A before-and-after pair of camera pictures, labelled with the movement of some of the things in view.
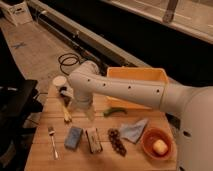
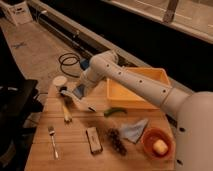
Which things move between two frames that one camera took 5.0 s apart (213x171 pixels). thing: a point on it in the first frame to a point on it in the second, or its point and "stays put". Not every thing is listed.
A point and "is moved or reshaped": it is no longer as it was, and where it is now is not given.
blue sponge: x=73 y=138 is moved or reshaped
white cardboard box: x=19 y=12 stays put
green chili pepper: x=113 y=109 stays put
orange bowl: x=150 y=136 stays put
